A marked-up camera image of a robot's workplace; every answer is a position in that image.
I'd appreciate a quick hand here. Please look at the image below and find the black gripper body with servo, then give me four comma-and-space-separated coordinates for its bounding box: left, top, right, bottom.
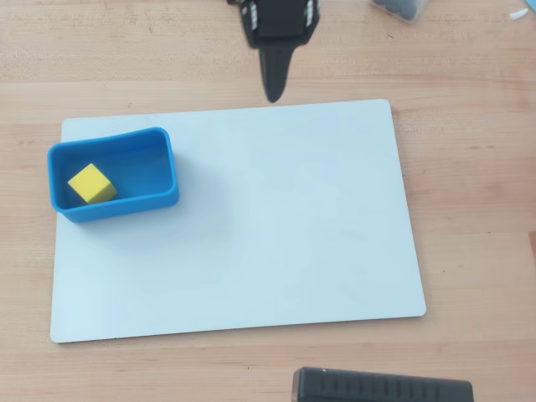
227, 0, 322, 50

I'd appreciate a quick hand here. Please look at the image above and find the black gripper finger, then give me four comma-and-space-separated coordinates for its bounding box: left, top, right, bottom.
263, 46, 295, 104
258, 47, 271, 102

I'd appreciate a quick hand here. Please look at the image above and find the yellow cube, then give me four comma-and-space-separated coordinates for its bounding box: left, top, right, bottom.
67, 162, 118, 205

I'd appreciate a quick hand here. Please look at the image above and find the black ribbed device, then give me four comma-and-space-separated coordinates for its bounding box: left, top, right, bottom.
291, 366, 475, 402

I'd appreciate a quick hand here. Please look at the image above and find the white rectangular board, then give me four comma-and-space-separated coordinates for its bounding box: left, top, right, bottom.
49, 98, 427, 344

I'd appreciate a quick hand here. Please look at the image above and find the clear container with black parts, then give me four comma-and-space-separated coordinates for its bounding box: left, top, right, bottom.
368, 0, 428, 24

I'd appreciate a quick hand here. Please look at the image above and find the blue rectangular bin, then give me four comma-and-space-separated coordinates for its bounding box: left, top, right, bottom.
46, 126, 181, 224

